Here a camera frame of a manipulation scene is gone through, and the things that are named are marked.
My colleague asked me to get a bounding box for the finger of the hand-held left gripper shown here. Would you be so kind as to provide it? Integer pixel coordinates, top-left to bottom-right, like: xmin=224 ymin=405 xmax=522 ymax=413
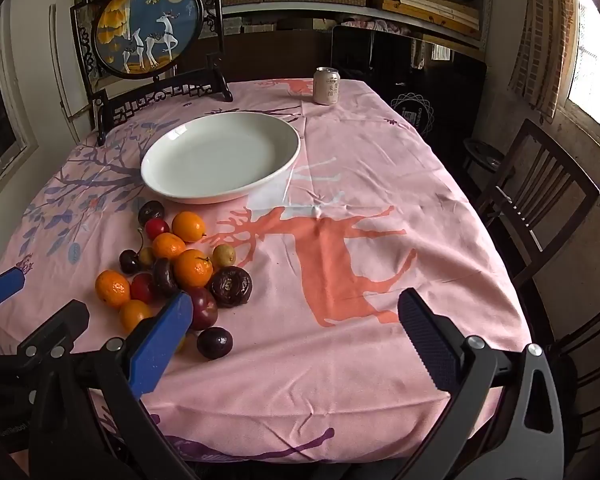
xmin=0 ymin=266 xmax=26 ymax=312
xmin=15 ymin=300 xmax=90 ymax=362

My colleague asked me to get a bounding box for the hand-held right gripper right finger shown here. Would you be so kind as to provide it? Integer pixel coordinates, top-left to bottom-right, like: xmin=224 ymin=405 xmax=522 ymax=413
xmin=396 ymin=287 xmax=552 ymax=480

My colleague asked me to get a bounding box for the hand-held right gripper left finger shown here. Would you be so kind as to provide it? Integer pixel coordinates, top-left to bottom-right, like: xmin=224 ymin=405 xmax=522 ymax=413
xmin=30 ymin=291 xmax=196 ymax=480

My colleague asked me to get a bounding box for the smooth reddish passion fruit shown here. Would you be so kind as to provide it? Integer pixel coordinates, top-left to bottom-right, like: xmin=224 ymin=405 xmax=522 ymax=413
xmin=187 ymin=287 xmax=219 ymax=331

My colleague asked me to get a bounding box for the dark purple passion fruit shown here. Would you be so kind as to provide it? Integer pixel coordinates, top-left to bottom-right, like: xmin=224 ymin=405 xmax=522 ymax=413
xmin=152 ymin=257 xmax=181 ymax=297
xmin=138 ymin=200 xmax=166 ymax=226
xmin=196 ymin=326 xmax=234 ymax=360

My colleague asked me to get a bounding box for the large orange mandarin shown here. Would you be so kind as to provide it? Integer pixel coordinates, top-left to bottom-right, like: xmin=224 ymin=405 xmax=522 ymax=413
xmin=174 ymin=249 xmax=214 ymax=290

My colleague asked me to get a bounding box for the wrinkled dark passion fruit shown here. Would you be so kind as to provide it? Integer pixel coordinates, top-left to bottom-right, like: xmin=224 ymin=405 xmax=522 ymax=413
xmin=209 ymin=266 xmax=253 ymax=307

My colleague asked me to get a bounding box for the white oval plate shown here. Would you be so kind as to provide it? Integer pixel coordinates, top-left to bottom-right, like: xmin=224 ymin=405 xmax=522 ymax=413
xmin=140 ymin=111 xmax=301 ymax=205

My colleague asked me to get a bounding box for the pink printed tablecloth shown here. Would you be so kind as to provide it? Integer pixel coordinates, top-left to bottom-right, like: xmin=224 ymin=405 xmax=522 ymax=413
xmin=0 ymin=78 xmax=533 ymax=463

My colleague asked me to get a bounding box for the dark wooden chair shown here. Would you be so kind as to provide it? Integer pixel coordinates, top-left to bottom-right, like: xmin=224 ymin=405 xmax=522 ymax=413
xmin=472 ymin=119 xmax=600 ymax=286
xmin=545 ymin=290 xmax=600 ymax=461

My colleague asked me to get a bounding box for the round dark stool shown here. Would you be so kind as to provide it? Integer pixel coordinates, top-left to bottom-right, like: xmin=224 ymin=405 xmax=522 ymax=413
xmin=462 ymin=139 xmax=503 ymax=171

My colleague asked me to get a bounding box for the black board with white emblem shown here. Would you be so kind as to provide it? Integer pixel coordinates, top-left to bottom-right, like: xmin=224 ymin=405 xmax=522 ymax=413
xmin=330 ymin=25 xmax=488 ymax=148

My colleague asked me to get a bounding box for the pale beverage can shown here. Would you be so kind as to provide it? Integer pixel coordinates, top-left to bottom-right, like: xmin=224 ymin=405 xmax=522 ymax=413
xmin=313 ymin=66 xmax=341 ymax=106

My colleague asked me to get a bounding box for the round deer painting table screen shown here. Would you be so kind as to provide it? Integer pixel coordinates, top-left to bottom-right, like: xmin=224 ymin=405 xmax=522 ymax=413
xmin=70 ymin=0 xmax=233 ymax=146

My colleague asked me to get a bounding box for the pink folded cloth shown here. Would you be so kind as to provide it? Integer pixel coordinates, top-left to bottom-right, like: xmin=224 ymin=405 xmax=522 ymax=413
xmin=340 ymin=17 xmax=406 ymax=33

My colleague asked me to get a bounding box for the patterned window curtain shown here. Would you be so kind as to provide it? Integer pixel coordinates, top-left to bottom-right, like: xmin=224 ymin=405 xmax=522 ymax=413
xmin=507 ymin=0 xmax=581 ymax=121

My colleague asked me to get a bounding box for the bright window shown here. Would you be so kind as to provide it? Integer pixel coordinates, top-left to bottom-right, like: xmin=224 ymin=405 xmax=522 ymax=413
xmin=565 ymin=0 xmax=600 ymax=131

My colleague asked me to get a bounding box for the white wall shelf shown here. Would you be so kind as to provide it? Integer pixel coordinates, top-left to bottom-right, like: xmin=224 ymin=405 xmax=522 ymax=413
xmin=220 ymin=0 xmax=496 ymax=53

